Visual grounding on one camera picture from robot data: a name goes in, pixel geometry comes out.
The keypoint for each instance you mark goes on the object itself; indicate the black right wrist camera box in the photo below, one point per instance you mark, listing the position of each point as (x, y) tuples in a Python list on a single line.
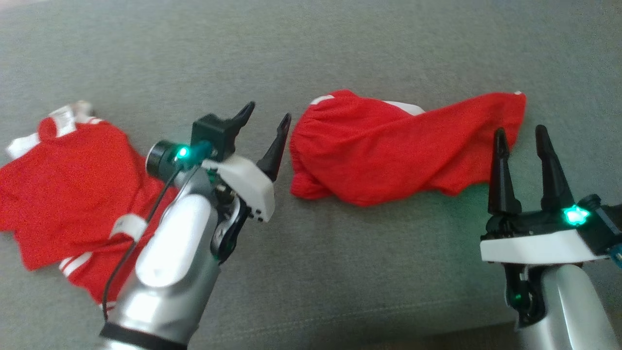
[(602, 223)]

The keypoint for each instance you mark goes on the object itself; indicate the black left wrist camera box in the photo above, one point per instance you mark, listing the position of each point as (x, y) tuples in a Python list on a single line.
[(211, 133)]

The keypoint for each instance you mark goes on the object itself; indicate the red shorts with white stripe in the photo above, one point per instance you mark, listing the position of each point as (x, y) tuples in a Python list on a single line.
[(379, 155)]

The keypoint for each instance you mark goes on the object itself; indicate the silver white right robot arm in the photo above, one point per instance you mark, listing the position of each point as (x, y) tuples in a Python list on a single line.
[(568, 311)]

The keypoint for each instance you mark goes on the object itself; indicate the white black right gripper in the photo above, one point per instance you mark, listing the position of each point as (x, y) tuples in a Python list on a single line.
[(529, 245)]

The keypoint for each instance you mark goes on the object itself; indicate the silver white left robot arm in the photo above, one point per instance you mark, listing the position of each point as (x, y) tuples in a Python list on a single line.
[(165, 262)]

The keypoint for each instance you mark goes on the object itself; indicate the red jersey with white trim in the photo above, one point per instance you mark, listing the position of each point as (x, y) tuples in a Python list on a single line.
[(73, 184)]

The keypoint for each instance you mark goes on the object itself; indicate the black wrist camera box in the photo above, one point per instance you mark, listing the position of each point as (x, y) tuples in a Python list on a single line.
[(602, 223), (211, 133)]

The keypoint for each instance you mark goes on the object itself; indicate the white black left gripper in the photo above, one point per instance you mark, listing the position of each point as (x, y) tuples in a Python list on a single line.
[(248, 187)]

